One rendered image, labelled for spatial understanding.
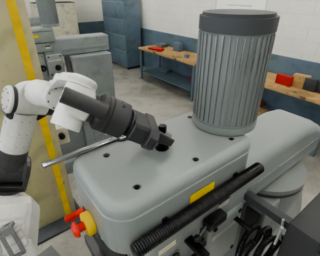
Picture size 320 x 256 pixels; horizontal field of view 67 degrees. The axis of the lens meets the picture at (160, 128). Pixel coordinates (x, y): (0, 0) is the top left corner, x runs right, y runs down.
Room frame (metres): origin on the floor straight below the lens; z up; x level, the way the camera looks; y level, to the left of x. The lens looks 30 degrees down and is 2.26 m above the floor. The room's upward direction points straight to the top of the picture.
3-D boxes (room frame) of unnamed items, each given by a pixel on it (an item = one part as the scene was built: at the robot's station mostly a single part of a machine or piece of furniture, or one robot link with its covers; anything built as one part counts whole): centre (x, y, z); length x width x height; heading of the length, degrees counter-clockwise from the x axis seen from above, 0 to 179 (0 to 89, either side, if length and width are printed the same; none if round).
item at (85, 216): (0.40, 0.18, 1.76); 0.06 x 0.02 x 0.06; 38
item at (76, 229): (0.39, 0.20, 1.76); 0.04 x 0.03 x 0.04; 38
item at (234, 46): (0.69, -0.20, 2.05); 0.20 x 0.20 x 0.32
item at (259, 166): (0.45, -0.12, 1.79); 0.45 x 0.04 x 0.04; 128
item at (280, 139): (0.85, -0.40, 1.66); 0.80 x 0.23 x 0.20; 128
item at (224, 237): (0.66, -0.16, 1.47); 0.24 x 0.19 x 0.26; 38
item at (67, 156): (0.53, 0.19, 1.89); 0.24 x 0.04 x 0.01; 129
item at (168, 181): (0.55, -0.02, 1.81); 0.47 x 0.26 x 0.16; 128
